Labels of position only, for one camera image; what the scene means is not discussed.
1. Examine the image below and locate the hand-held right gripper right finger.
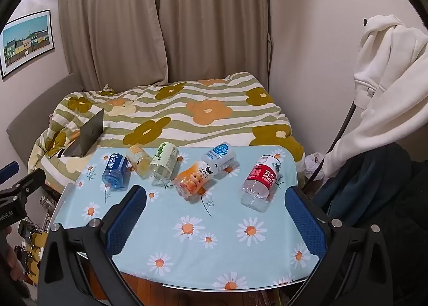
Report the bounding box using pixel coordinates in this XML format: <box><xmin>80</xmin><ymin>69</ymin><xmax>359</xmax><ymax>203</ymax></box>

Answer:
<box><xmin>284</xmin><ymin>185</ymin><xmax>399</xmax><ymax>306</ymax></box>

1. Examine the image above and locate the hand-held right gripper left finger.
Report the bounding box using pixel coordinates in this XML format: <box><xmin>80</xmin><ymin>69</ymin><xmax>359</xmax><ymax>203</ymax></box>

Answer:
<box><xmin>37</xmin><ymin>185</ymin><xmax>148</xmax><ymax>306</ymax></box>

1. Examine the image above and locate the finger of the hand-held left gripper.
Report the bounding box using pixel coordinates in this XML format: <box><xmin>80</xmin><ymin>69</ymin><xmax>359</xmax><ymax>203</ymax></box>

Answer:
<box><xmin>0</xmin><ymin>169</ymin><xmax>47</xmax><ymax>209</ymax></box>
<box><xmin>0</xmin><ymin>161</ymin><xmax>19</xmax><ymax>187</ymax></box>

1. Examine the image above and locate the person's left hand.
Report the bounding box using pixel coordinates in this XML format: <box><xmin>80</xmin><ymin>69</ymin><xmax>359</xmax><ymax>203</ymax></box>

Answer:
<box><xmin>0</xmin><ymin>225</ymin><xmax>26</xmax><ymax>282</ymax></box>

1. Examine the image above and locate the yellow plastic object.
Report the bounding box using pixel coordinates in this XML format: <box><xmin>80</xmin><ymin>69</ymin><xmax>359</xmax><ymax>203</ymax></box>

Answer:
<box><xmin>18</xmin><ymin>219</ymin><xmax>48</xmax><ymax>283</ymax></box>

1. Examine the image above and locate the blue label plastic bottle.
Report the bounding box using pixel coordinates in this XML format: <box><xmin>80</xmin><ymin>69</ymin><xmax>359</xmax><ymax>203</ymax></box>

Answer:
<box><xmin>102</xmin><ymin>153</ymin><xmax>132</xmax><ymax>190</ymax></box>

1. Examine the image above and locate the grey padded headboard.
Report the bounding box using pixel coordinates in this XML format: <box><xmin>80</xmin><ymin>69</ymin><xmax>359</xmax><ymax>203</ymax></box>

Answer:
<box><xmin>6</xmin><ymin>73</ymin><xmax>84</xmax><ymax>173</ymax></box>

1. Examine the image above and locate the yellow drink bottle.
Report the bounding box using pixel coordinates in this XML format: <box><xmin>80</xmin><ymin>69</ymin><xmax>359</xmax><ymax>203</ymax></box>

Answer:
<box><xmin>129</xmin><ymin>146</ymin><xmax>153</xmax><ymax>180</ymax></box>

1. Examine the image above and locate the white crumpled bag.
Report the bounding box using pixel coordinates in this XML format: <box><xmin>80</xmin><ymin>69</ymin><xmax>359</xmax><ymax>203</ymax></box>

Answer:
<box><xmin>303</xmin><ymin>152</ymin><xmax>325</xmax><ymax>180</ymax></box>

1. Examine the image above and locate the red label water bottle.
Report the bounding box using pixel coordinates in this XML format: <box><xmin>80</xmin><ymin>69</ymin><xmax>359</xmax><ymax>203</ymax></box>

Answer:
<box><xmin>241</xmin><ymin>155</ymin><xmax>283</xmax><ymax>211</ymax></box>

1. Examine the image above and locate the green label clear bottle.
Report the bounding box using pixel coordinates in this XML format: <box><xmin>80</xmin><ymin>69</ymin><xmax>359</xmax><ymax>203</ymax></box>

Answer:
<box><xmin>149</xmin><ymin>142</ymin><xmax>179</xmax><ymax>187</ymax></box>

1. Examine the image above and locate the orange cartoon print bottle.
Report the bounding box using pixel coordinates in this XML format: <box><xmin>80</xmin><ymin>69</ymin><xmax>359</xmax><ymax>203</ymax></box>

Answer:
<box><xmin>175</xmin><ymin>160</ymin><xmax>216</xmax><ymax>198</ymax></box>

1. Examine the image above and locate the dark grey laptop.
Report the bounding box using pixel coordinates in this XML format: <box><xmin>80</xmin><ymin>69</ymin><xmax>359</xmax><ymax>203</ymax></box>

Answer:
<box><xmin>63</xmin><ymin>108</ymin><xmax>105</xmax><ymax>158</ymax></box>

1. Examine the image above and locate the light blue daisy tablecloth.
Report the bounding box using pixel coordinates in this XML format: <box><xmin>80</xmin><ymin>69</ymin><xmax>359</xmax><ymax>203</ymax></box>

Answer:
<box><xmin>53</xmin><ymin>146</ymin><xmax>326</xmax><ymax>291</ymax></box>

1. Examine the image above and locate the dark blue jacket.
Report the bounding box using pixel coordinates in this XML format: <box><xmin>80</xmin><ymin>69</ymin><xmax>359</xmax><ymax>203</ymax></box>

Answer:
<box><xmin>312</xmin><ymin>142</ymin><xmax>428</xmax><ymax>306</ymax></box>

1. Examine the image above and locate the black coat rack pole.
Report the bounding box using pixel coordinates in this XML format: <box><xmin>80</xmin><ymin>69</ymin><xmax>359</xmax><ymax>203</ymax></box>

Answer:
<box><xmin>303</xmin><ymin>100</ymin><xmax>357</xmax><ymax>189</ymax></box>

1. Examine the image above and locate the white blue label bottle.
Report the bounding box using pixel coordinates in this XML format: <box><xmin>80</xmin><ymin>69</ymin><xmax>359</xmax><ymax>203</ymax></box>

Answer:
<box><xmin>201</xmin><ymin>143</ymin><xmax>239</xmax><ymax>180</ymax></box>

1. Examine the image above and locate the striped floral blanket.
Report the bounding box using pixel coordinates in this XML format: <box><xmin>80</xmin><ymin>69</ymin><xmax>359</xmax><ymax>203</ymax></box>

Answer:
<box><xmin>28</xmin><ymin>71</ymin><xmax>305</xmax><ymax>189</ymax></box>

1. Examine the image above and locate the white hoodie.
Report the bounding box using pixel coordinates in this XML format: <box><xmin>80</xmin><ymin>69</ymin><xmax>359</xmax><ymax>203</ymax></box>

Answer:
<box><xmin>323</xmin><ymin>15</ymin><xmax>428</xmax><ymax>178</ymax></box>

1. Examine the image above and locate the beige curtain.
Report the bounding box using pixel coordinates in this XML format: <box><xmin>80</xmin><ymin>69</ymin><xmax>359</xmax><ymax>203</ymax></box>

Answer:
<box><xmin>58</xmin><ymin>0</ymin><xmax>168</xmax><ymax>93</ymax></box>
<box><xmin>150</xmin><ymin>0</ymin><xmax>272</xmax><ymax>85</ymax></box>

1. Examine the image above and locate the wall poster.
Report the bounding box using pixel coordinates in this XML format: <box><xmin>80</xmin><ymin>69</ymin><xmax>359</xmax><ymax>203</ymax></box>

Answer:
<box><xmin>0</xmin><ymin>9</ymin><xmax>55</xmax><ymax>80</ymax></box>

